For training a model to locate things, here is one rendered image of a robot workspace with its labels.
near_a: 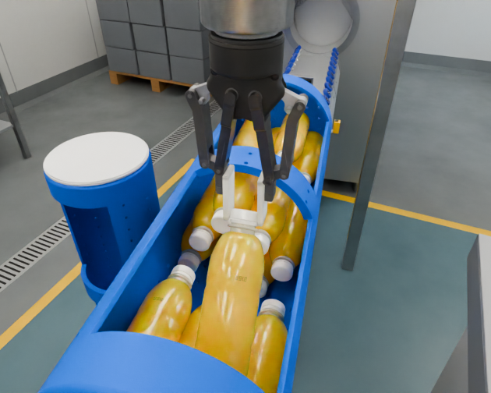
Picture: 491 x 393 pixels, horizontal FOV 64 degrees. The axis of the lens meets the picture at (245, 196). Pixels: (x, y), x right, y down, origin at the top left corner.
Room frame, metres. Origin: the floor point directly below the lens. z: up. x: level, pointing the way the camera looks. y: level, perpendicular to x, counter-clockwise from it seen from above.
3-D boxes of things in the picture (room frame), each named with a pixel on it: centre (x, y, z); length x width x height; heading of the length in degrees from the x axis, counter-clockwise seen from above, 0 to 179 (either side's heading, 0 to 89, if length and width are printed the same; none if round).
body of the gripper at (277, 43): (0.40, 0.00, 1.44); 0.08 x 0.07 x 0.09; 76
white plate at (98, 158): (0.94, 0.41, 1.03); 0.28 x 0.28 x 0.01
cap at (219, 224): (0.51, 0.04, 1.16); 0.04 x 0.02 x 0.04; 76
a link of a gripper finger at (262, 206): (0.40, -0.02, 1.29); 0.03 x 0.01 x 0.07; 166
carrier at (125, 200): (0.94, 0.41, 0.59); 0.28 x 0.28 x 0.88
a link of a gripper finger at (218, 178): (0.41, 0.04, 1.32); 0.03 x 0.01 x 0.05; 76
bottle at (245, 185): (0.60, 0.01, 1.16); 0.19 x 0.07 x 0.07; 166
